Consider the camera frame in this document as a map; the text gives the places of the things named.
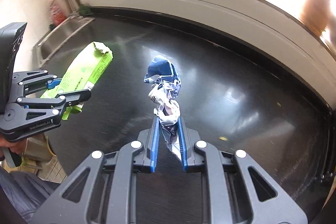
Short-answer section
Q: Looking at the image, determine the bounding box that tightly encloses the red dish soap bottle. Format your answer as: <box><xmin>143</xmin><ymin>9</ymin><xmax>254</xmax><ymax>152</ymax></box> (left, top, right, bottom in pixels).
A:
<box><xmin>49</xmin><ymin>3</ymin><xmax>67</xmax><ymax>27</ymax></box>

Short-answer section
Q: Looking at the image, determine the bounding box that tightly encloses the brown ceramic jar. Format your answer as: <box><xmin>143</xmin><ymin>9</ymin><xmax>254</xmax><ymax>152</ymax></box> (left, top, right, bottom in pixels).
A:
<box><xmin>299</xmin><ymin>0</ymin><xmax>332</xmax><ymax>37</ymax></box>

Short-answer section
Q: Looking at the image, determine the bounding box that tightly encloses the green carton box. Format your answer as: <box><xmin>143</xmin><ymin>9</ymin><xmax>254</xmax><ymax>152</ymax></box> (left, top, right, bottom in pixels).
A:
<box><xmin>39</xmin><ymin>41</ymin><xmax>114</xmax><ymax>121</ymax></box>

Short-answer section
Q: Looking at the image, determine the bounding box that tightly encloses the person's left hand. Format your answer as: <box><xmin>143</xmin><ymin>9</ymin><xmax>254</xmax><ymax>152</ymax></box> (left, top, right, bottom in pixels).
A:
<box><xmin>0</xmin><ymin>134</ymin><xmax>27</xmax><ymax>161</ymax></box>

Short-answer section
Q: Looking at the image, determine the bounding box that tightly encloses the green cloth by sink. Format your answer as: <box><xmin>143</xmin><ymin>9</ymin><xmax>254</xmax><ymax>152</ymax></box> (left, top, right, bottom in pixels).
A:
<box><xmin>78</xmin><ymin>4</ymin><xmax>93</xmax><ymax>16</ymax></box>

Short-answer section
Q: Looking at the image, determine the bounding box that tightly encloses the chrome sink faucet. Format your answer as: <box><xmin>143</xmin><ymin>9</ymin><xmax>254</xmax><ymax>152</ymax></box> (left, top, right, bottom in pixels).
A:
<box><xmin>48</xmin><ymin>0</ymin><xmax>79</xmax><ymax>17</ymax></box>

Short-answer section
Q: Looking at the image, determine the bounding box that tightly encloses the stainless steel sink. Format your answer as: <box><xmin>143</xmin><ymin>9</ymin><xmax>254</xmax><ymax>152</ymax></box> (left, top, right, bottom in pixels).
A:
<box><xmin>32</xmin><ymin>16</ymin><xmax>94</xmax><ymax>68</ymax></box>

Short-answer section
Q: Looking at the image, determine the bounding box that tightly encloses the blue white pouch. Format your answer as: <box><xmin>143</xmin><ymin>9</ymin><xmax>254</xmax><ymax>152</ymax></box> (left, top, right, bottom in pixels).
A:
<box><xmin>143</xmin><ymin>55</ymin><xmax>182</xmax><ymax>160</ymax></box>

